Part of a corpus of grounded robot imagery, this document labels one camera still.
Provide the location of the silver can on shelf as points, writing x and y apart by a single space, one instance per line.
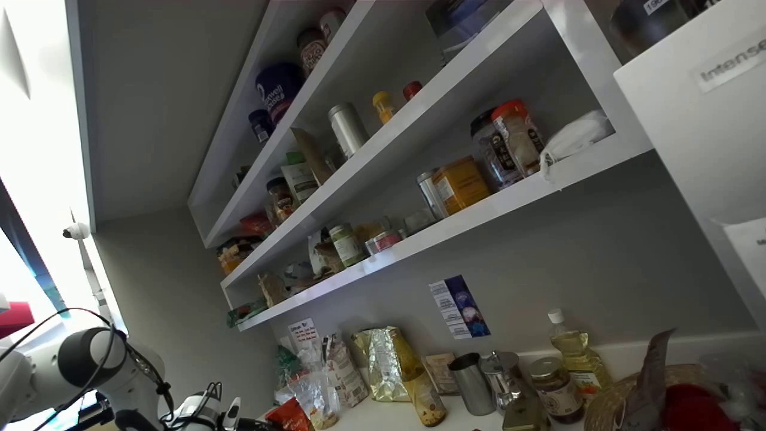
348 127

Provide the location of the blue white wall leaflet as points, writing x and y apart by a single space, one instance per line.
459 311

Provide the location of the white cabinet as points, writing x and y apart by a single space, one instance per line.
698 88

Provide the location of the metal cup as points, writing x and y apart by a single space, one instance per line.
472 385

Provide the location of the gold foil bag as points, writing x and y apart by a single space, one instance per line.
389 363

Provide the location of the blue round container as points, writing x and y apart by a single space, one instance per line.
279 88

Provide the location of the yellow small bottle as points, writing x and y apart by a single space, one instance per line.
383 107

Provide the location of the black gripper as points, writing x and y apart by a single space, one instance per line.
206 411

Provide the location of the orange jar on shelf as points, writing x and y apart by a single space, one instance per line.
460 186

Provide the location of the green lid jar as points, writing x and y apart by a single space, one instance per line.
345 246

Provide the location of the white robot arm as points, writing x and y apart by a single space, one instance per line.
129 377

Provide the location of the cooking oil bottle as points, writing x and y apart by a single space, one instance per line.
581 361

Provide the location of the orange pack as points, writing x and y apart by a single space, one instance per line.
290 418

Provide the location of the red lid spice jar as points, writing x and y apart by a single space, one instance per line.
520 135

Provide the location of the glass jar with label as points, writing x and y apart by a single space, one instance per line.
556 392

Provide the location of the white wall shelf unit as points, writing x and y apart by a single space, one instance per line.
550 51

